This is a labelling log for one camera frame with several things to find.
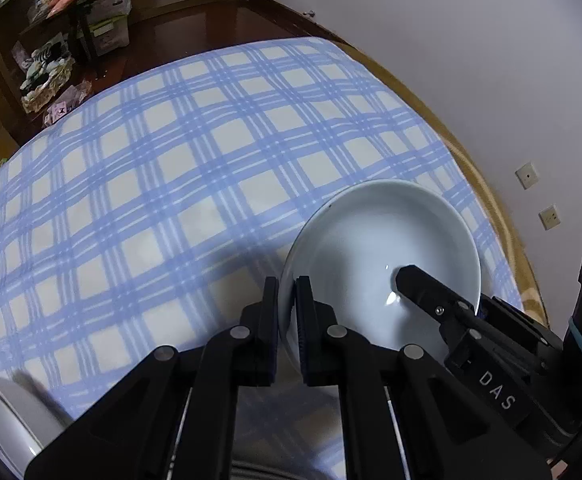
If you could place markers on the wooden corner shelf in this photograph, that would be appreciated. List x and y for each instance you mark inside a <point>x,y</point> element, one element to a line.
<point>1,35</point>

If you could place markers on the plain white bowl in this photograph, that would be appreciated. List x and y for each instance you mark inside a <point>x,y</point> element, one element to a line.
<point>16,425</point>

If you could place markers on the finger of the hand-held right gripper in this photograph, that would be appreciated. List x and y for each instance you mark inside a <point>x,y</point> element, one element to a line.
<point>516,322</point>
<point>431,295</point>

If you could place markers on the pile of small boxes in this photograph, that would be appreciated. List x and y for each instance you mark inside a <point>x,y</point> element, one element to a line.
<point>43,2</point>

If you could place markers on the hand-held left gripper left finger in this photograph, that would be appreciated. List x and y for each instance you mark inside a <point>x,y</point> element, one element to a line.
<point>271,340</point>

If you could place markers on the black side table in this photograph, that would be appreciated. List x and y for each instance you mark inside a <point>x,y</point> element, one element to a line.
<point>86,30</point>

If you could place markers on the white wall socket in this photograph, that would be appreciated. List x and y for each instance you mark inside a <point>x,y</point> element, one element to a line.
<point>527,176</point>
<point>550,217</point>

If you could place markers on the small baseboard plug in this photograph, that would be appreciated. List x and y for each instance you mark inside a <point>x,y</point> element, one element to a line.
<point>310,11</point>

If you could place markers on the blue plaid cloth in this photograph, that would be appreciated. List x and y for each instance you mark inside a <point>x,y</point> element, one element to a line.
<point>171,185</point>

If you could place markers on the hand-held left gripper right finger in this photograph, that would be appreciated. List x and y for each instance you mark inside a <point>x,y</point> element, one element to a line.
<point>303,340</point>

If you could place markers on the clear plastic storage box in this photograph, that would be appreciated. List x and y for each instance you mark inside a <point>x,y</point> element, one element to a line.
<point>111,15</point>

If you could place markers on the wicker basket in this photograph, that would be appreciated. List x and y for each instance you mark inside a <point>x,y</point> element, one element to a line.
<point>46,91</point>

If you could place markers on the pink printed pouch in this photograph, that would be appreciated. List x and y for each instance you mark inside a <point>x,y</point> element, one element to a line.
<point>63,107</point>

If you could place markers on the pile of rolled socks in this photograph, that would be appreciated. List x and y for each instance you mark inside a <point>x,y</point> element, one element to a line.
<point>46,57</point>

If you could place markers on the white bowl red outside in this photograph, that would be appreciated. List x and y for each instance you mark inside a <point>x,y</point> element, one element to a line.
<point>371,240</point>

